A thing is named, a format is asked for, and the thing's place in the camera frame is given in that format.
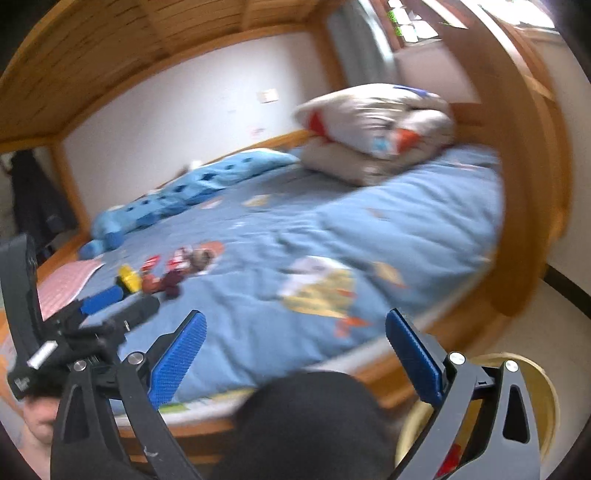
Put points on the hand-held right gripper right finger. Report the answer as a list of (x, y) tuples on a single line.
[(413, 355)]

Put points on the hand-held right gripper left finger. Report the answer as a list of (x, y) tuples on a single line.
[(178, 355)]

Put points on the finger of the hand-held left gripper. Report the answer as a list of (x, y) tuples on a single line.
[(101, 297), (138, 311)]

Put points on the amber plastic bottle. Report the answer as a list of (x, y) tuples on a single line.
[(128, 279)]

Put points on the red packet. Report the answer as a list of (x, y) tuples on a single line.
[(150, 265)]

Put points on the yellow round bin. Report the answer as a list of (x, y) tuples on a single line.
[(549, 415)]

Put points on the person's left hand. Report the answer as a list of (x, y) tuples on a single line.
[(39, 417)]

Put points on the dark red plush toy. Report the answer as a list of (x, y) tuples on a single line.
[(161, 284)]

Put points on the pink checked mat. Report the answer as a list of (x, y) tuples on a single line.
[(64, 281)]

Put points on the small blue bolster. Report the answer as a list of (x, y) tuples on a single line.
[(99, 244)]

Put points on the red and white wrapper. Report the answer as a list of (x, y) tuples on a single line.
[(179, 259)]

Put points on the brown crumpled wrapper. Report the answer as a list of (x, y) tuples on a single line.
[(202, 260)]

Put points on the dark hanging clothes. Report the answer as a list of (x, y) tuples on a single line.
[(37, 203)]

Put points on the person's dark trouser leg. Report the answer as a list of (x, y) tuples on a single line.
[(304, 429)]

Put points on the blue patterned pillow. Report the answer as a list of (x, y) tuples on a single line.
[(207, 180)]

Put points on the blue printed blanket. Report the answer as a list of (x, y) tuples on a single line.
[(277, 217)]

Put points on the white and red pillow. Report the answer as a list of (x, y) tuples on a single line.
[(369, 134)]

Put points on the grey curtain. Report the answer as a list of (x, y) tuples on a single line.
[(364, 50)]

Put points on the window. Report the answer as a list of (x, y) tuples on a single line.
[(415, 23)]

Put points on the wooden bunk bed frame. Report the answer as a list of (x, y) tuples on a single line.
[(521, 184)]

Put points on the white wall socket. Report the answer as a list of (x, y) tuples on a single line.
[(268, 95)]

